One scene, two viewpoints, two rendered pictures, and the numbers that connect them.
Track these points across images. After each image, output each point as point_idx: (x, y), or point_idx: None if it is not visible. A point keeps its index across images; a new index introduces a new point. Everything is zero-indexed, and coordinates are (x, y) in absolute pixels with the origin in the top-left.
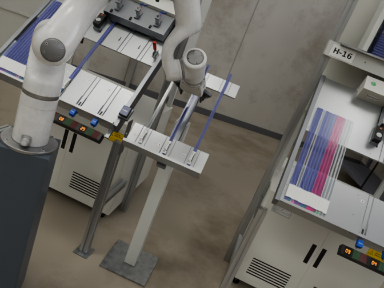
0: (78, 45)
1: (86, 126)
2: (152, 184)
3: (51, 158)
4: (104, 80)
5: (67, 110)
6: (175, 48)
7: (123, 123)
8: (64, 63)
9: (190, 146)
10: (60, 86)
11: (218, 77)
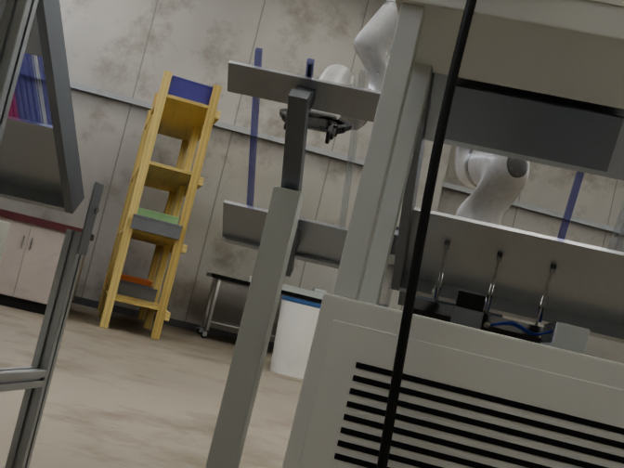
0: (456, 149)
1: (447, 305)
2: (266, 350)
3: (421, 298)
4: (490, 224)
5: (512, 317)
6: (368, 85)
7: (393, 269)
8: (457, 175)
9: (259, 208)
10: (458, 208)
11: (279, 71)
